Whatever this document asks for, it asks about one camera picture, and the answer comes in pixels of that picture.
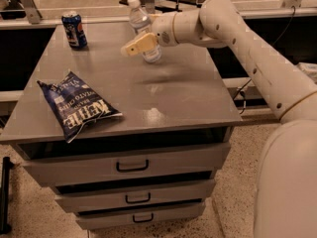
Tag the blue soda can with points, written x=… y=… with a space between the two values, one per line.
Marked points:
x=75 y=35

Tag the blue kettle chips bag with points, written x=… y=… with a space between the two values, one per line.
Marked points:
x=75 y=104

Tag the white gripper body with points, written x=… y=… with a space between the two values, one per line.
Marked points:
x=163 y=29

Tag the clear plastic water bottle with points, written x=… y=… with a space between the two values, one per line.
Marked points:
x=140 y=21

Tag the black bar left edge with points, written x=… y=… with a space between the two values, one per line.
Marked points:
x=7 y=165

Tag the grey drawer cabinet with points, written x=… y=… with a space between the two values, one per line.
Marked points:
x=180 y=101

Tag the middle grey drawer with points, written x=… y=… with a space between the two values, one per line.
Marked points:
x=135 y=196

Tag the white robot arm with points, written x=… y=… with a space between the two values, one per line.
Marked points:
x=286 y=188

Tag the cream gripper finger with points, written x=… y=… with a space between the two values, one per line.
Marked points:
x=140 y=44

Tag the bottom grey drawer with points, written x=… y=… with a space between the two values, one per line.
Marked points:
x=141 y=215

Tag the grey drawer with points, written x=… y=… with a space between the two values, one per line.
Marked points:
x=135 y=196
x=128 y=165
x=141 y=215

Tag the top grey drawer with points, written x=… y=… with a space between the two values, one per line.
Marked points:
x=128 y=165

